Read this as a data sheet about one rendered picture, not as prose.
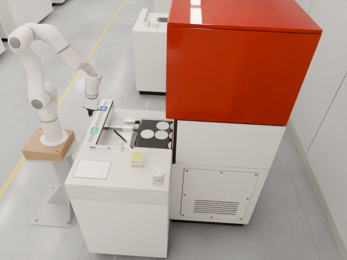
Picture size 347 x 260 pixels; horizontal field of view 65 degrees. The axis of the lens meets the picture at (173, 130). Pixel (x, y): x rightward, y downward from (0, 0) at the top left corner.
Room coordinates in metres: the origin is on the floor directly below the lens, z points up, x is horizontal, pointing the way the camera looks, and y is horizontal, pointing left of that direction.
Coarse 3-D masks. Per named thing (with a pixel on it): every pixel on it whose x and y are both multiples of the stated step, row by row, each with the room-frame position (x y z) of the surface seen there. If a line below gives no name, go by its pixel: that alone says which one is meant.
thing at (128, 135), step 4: (132, 124) 1.67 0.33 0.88; (124, 132) 1.57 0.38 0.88; (128, 132) 1.57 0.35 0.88; (132, 132) 1.58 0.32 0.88; (124, 136) 1.53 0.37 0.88; (128, 136) 1.53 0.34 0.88; (132, 136) 1.55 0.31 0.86; (128, 140) 1.48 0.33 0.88; (124, 144) 1.44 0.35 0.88; (128, 144) 1.44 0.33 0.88
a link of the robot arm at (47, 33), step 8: (24, 24) 1.56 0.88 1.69; (32, 24) 1.56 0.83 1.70; (40, 24) 1.51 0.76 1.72; (48, 24) 1.51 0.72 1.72; (40, 32) 1.47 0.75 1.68; (48, 32) 1.47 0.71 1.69; (56, 32) 1.49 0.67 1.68; (48, 40) 1.46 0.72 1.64; (56, 40) 1.47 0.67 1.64; (64, 40) 1.50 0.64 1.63; (56, 48) 1.46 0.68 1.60
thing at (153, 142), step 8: (144, 120) 1.70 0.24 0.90; (152, 120) 1.71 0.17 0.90; (160, 120) 1.71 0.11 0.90; (144, 128) 1.60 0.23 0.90; (152, 128) 1.61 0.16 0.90; (168, 128) 1.61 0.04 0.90; (168, 136) 1.52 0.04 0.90; (136, 144) 1.42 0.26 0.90; (144, 144) 1.42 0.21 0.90; (152, 144) 1.43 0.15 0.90; (160, 144) 1.43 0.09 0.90
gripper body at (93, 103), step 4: (84, 96) 1.48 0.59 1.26; (84, 100) 1.47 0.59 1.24; (88, 100) 1.47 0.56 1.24; (92, 100) 1.47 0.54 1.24; (96, 100) 1.47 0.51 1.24; (84, 104) 1.47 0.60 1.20; (88, 104) 1.47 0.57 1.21; (92, 104) 1.47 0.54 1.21; (96, 104) 1.47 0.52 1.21; (92, 108) 1.47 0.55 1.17; (96, 108) 1.47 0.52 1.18
